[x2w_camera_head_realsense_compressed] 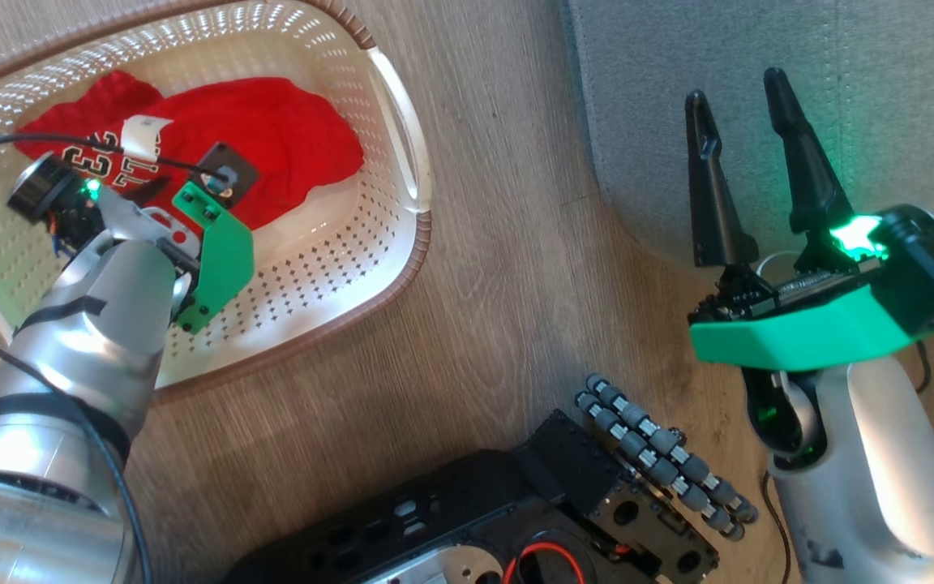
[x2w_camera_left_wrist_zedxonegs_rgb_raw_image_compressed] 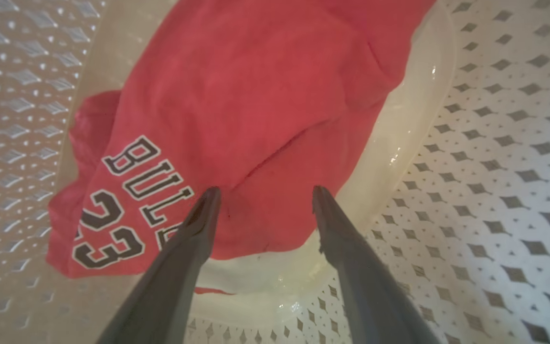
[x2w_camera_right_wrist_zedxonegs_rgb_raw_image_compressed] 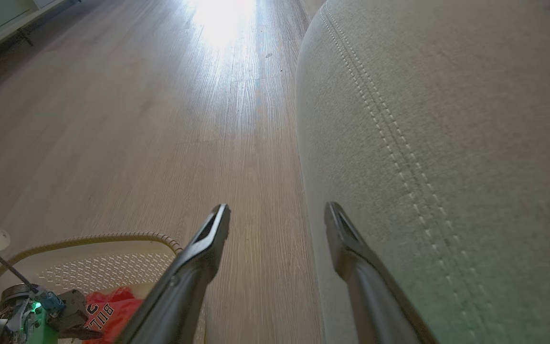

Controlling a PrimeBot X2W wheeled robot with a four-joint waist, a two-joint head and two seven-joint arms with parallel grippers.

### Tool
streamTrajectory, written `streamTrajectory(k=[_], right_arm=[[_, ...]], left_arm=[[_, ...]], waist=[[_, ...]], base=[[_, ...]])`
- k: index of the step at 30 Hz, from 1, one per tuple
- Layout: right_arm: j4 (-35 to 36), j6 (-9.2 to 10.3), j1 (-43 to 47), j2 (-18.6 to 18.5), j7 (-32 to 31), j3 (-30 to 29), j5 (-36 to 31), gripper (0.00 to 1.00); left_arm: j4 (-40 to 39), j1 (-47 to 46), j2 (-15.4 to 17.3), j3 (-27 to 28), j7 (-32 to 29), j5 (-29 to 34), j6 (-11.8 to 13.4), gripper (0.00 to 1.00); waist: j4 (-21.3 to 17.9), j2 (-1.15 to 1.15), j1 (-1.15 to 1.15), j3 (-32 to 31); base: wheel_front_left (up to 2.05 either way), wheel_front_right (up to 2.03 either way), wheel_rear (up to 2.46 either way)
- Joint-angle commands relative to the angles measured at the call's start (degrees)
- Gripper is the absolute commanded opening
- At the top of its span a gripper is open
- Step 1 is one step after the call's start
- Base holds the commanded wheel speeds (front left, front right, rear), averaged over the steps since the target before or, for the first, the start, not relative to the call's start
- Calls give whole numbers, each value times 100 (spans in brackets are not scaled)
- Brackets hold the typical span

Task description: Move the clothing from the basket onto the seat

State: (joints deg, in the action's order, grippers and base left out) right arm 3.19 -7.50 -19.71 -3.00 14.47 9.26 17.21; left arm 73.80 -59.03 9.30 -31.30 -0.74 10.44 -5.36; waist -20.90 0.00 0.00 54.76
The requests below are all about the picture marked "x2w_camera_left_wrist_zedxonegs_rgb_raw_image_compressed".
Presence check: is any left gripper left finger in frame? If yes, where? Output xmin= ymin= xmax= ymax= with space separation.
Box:
xmin=95 ymin=186 xmax=222 ymax=344

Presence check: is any red basketball jersey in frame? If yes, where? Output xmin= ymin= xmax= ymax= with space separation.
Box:
xmin=46 ymin=0 xmax=438 ymax=295

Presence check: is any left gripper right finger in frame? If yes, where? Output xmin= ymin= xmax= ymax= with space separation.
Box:
xmin=312 ymin=185 xmax=444 ymax=344

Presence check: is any cream plastic laundry basket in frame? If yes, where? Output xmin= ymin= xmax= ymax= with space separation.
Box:
xmin=0 ymin=0 xmax=550 ymax=344

